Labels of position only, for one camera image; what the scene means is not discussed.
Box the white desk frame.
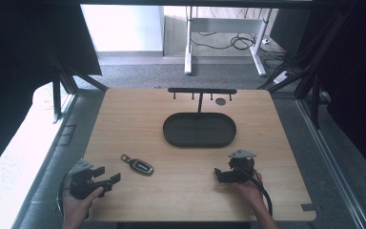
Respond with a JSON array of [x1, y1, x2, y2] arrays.
[[183, 5, 274, 77]]

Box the black floor cables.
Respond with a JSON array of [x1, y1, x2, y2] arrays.
[[190, 30, 289, 62]]

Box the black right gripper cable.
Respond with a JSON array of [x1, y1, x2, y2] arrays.
[[234, 165, 274, 218]]

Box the person's left hand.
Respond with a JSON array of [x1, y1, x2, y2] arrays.
[[62, 186, 105, 224]]

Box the person's right hand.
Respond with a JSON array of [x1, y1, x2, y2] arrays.
[[234, 171, 265, 208]]

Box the black car key fob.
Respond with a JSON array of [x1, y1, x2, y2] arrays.
[[120, 154, 155, 177]]

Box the black curtain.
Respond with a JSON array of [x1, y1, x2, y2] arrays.
[[0, 0, 103, 182], [298, 0, 366, 185]]

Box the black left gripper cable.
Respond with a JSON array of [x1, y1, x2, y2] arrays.
[[56, 171, 72, 218]]

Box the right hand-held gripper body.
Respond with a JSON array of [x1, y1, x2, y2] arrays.
[[218, 149, 257, 184]]

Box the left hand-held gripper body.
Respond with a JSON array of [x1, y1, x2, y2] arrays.
[[68, 158, 114, 200]]

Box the grey floor socket plate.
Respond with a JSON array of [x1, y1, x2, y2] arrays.
[[57, 124, 77, 148]]

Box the black key rack with tray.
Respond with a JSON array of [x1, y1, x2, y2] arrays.
[[162, 87, 238, 149]]

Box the white power strip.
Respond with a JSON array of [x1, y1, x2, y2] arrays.
[[272, 70, 292, 86]]

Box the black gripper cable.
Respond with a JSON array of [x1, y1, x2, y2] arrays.
[[56, 171, 72, 218], [234, 165, 274, 218]]

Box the black metal stand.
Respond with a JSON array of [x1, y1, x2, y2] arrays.
[[256, 0, 360, 130], [49, 52, 110, 124]]

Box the aluminium floor rail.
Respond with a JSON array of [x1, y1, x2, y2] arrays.
[[296, 98, 366, 229]]

